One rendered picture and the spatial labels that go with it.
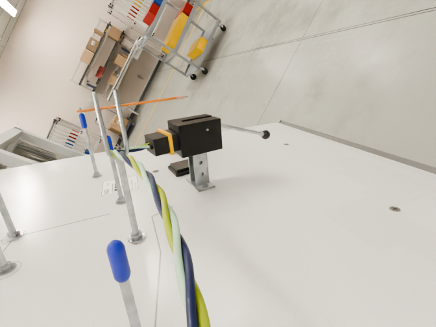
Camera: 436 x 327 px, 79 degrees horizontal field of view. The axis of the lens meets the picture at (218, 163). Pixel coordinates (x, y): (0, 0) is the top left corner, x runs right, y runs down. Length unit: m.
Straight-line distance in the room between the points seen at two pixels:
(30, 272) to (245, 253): 0.19
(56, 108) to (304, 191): 8.17
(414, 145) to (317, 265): 1.31
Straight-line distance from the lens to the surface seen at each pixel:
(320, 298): 0.22
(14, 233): 0.35
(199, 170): 0.35
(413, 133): 1.55
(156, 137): 0.32
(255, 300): 0.21
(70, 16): 8.47
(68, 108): 8.35
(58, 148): 1.20
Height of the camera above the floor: 1.27
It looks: 29 degrees down
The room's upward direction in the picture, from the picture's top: 64 degrees counter-clockwise
